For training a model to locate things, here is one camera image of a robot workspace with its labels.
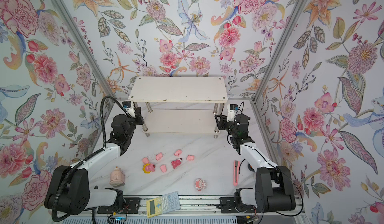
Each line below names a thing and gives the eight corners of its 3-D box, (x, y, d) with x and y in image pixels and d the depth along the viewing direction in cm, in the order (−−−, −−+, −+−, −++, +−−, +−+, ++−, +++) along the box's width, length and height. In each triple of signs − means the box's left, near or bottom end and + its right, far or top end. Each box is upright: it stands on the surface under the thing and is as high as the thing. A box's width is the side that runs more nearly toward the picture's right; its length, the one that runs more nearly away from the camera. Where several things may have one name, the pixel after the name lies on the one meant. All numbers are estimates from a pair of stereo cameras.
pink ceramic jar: (112, 187, 81) (106, 183, 75) (117, 170, 86) (112, 165, 81) (123, 187, 81) (118, 183, 75) (128, 170, 86) (123, 165, 81)
